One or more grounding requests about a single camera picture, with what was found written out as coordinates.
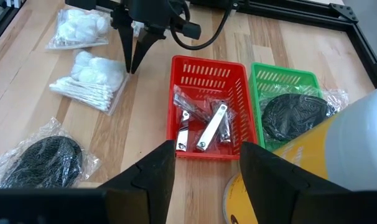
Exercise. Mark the black aluminium table frame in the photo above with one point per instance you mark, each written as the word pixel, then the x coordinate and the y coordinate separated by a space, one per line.
pixel 300 11

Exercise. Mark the labelled vanity pad bag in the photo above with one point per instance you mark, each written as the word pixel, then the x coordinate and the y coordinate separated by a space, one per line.
pixel 137 29

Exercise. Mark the bagged metal nail clippers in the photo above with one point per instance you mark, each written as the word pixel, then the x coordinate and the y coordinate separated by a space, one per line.
pixel 211 126
pixel 183 133

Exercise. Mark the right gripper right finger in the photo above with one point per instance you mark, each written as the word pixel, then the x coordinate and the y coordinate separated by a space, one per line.
pixel 285 199

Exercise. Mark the bagged white cotton pads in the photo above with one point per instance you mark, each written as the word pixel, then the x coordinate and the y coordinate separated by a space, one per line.
pixel 79 26

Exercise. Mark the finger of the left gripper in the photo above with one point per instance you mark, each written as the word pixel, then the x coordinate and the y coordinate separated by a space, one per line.
pixel 127 43
pixel 145 43

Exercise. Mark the red plastic slotted basket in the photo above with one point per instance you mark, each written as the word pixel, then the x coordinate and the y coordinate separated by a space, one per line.
pixel 207 67

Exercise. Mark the bagged cotton balls and swabs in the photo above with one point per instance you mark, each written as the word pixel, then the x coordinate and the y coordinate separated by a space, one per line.
pixel 92 74

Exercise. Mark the yellow disinfecting wipes canister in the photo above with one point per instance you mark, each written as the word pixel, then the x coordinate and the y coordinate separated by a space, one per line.
pixel 347 140

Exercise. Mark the green plastic slotted basket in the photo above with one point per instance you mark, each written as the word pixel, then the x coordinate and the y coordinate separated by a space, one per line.
pixel 269 74

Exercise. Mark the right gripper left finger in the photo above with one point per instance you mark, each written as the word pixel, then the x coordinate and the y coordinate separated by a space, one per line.
pixel 145 193

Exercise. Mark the bagged black hair net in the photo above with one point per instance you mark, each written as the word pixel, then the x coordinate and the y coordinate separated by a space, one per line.
pixel 42 161
pixel 294 115

